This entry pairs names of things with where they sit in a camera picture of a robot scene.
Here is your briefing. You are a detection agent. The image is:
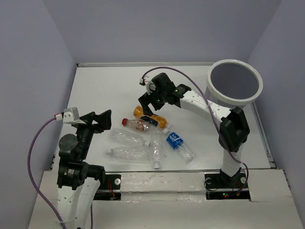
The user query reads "white rimmed grey bin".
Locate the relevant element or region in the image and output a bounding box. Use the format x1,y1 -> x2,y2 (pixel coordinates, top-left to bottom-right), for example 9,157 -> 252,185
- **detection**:
205,59 -> 263,108

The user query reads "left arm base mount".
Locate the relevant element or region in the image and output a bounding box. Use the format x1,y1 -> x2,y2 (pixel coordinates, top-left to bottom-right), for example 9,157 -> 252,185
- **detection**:
93,173 -> 122,201

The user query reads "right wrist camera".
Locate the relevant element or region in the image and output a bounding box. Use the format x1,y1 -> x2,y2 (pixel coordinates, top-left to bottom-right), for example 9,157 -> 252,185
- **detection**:
140,76 -> 156,95

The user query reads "red cap clear bottle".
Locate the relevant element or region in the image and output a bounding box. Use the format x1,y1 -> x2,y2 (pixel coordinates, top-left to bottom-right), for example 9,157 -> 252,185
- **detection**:
122,118 -> 150,132

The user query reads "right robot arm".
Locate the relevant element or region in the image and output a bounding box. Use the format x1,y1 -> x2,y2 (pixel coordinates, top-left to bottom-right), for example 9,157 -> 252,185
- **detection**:
139,73 -> 250,187

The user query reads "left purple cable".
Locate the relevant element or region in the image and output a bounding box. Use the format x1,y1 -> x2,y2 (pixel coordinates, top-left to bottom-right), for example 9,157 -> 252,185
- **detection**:
27,115 -> 93,229

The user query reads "blue label water bottle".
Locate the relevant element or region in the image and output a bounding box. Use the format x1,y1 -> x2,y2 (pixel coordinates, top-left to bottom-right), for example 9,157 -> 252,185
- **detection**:
163,128 -> 195,163

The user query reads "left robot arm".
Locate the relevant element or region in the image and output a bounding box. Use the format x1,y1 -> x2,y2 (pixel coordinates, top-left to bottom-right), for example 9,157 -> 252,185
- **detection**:
55,107 -> 112,229

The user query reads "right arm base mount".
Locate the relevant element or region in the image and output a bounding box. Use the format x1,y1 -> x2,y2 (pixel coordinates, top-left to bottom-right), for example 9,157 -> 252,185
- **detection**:
203,173 -> 251,200

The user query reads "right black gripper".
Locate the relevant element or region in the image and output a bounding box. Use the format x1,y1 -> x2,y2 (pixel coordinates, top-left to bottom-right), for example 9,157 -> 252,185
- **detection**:
139,85 -> 167,115

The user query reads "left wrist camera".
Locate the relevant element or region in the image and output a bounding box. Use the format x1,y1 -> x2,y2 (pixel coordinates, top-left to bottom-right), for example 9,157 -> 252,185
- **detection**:
63,107 -> 86,125

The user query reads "clear bottle white cap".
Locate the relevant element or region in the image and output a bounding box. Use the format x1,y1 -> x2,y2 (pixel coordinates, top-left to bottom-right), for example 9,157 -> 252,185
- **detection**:
109,128 -> 150,147

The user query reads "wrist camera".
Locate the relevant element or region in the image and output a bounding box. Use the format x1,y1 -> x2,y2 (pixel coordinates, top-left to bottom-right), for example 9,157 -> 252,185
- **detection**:
63,107 -> 86,125
140,76 -> 156,95

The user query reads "orange juice bottle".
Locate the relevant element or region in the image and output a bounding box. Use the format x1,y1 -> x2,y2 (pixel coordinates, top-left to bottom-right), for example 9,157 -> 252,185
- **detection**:
133,106 -> 169,129

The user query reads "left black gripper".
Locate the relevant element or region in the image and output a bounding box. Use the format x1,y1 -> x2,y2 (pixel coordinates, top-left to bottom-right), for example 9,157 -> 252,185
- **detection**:
74,108 -> 112,158

